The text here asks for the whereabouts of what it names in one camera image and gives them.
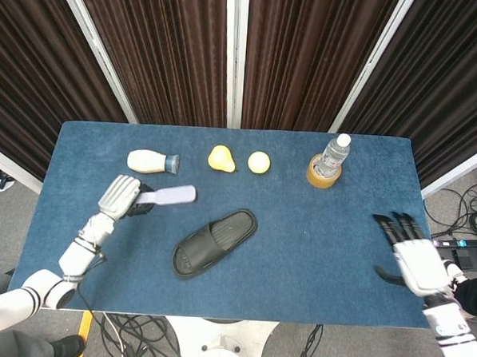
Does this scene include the black rubber slipper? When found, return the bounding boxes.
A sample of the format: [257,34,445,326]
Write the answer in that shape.
[169,204,260,284]

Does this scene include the black shoe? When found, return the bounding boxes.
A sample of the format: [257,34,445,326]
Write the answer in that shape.
[47,333,86,357]

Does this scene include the black floor cable tangle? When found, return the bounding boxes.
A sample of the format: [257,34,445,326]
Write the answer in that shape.
[73,309,194,357]
[421,155,477,240]

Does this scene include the yellow packing tape roll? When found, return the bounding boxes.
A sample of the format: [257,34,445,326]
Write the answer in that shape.
[304,152,344,189]

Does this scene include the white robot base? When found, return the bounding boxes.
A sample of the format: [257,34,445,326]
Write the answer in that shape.
[164,315,280,357]

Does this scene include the white squeeze bottle blue cap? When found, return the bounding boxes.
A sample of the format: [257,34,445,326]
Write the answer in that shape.
[125,148,181,176]

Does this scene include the grey brush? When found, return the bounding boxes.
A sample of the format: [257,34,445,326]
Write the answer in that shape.
[135,182,198,210]

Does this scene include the grey trousered person leg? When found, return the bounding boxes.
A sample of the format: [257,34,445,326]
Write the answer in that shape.
[0,268,61,357]

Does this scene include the blue fabric table cloth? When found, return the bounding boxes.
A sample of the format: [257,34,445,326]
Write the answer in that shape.
[7,117,441,330]

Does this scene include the black trousered person leg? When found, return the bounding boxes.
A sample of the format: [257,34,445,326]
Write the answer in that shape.
[453,272,477,320]

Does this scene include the white partition frame post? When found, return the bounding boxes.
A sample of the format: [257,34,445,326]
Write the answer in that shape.
[47,0,145,125]
[0,141,46,196]
[219,0,249,130]
[328,0,416,137]
[420,138,477,202]

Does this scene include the yellow pear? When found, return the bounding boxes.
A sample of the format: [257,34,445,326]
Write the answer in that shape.
[206,144,239,173]

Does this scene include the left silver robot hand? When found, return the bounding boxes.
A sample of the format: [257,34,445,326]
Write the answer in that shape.
[96,173,157,223]

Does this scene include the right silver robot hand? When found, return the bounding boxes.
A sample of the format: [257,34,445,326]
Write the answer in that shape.
[368,210,455,299]

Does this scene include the dark brown pleated curtain panel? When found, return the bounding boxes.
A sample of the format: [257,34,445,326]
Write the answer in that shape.
[0,0,136,186]
[336,0,477,192]
[240,0,401,138]
[65,0,234,129]

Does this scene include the black foot pedal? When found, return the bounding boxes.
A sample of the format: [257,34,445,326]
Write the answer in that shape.
[453,248,477,271]

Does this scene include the clear plastic water bottle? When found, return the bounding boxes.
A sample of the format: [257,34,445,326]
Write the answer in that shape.
[316,132,353,180]

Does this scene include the yellow-green tennis ball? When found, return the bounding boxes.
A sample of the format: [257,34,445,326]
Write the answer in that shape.
[247,150,272,176]

